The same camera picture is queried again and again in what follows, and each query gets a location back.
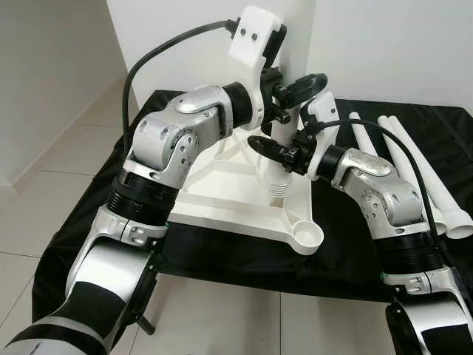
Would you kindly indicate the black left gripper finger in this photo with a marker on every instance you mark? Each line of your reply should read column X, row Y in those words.
column 307, row 87

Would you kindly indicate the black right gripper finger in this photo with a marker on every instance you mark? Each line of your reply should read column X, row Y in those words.
column 270, row 148

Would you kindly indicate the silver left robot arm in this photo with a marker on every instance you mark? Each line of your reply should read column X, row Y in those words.
column 170, row 140

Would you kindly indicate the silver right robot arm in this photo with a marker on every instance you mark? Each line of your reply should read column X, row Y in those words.
column 377, row 192

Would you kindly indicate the black metal table leg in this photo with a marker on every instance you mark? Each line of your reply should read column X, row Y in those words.
column 146, row 325

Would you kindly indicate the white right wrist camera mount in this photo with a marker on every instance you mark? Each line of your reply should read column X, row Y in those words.
column 325, row 115

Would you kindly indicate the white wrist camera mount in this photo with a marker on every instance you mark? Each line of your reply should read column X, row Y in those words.
column 325, row 115
column 255, row 37

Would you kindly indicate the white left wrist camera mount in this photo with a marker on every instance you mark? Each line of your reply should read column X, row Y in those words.
column 255, row 37

